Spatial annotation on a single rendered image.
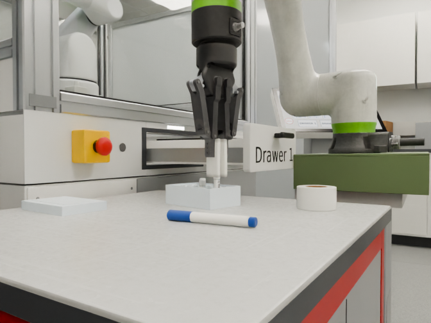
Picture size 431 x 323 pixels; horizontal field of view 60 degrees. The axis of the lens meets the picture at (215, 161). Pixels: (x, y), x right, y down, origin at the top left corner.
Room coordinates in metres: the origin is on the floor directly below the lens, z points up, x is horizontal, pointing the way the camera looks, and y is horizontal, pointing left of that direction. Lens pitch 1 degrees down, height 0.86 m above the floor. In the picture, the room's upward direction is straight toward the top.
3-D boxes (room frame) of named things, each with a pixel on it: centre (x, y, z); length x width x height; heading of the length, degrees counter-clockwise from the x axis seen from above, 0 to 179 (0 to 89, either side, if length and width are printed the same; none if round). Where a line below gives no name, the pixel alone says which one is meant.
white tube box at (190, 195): (0.73, 0.03, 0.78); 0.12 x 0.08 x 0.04; 46
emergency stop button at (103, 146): (0.81, 0.24, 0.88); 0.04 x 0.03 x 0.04; 148
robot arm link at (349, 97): (1.14, -0.41, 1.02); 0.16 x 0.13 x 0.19; 60
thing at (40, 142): (1.40, 0.50, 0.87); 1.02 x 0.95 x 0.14; 148
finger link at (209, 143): (0.67, 0.02, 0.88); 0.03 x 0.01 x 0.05; 136
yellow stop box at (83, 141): (0.82, 0.27, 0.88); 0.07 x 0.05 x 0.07; 148
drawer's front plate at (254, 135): (0.95, -0.15, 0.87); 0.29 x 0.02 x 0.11; 148
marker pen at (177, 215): (0.53, 0.01, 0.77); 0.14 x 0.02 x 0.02; 64
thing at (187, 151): (1.06, 0.03, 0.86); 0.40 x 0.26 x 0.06; 58
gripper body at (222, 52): (0.69, 0.00, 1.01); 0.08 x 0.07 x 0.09; 136
